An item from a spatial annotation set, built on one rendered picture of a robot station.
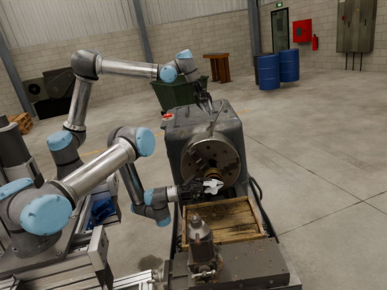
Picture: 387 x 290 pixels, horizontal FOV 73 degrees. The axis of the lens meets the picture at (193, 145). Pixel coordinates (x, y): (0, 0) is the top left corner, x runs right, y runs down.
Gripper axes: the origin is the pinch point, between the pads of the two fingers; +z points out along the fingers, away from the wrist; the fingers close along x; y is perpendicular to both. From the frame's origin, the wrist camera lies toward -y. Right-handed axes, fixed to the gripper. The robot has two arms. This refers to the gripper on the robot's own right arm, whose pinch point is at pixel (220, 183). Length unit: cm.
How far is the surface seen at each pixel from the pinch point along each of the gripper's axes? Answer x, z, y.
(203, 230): 6.5, -9.1, 37.4
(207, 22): 112, 88, -1094
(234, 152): 6.7, 9.8, -16.3
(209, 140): 15.4, -1.4, -16.3
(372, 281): -107, 93, -21
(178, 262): -10.6, -20.7, 32.2
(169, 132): 17.0, -22.8, -34.7
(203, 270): -6.5, -11.6, 41.1
